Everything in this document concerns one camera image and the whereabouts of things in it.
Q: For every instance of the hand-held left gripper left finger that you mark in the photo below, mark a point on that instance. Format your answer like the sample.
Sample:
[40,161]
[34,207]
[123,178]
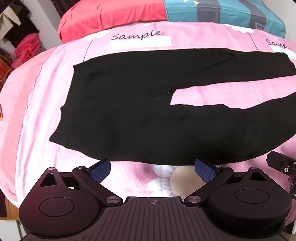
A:
[100,171]

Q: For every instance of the teal patterned quilt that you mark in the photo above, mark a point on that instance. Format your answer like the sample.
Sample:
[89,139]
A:
[222,11]

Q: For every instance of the red bed cover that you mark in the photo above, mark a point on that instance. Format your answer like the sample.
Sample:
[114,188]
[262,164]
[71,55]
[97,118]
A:
[111,16]

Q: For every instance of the dark window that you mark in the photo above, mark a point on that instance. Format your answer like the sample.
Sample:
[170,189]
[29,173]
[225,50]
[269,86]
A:
[63,7]

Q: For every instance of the wooden shelf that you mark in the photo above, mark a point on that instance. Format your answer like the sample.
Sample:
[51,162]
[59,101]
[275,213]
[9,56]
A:
[4,67]

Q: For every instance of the black pants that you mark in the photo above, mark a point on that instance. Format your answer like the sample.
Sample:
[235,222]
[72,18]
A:
[120,111]

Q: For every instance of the stack of pink folded clothes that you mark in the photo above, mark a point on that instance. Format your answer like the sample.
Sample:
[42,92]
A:
[25,49]

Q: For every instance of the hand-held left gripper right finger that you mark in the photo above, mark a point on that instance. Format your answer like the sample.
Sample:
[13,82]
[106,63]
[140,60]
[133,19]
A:
[204,172]

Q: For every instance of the pink printed blanket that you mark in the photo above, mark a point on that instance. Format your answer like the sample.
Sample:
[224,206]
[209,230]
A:
[138,41]

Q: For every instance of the coral bed sheet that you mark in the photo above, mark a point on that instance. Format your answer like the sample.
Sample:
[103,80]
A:
[11,139]

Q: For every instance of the pile of hanging clothes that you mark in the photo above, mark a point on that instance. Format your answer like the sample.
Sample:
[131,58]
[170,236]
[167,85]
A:
[18,20]

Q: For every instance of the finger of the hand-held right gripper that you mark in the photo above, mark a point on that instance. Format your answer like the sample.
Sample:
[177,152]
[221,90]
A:
[276,160]

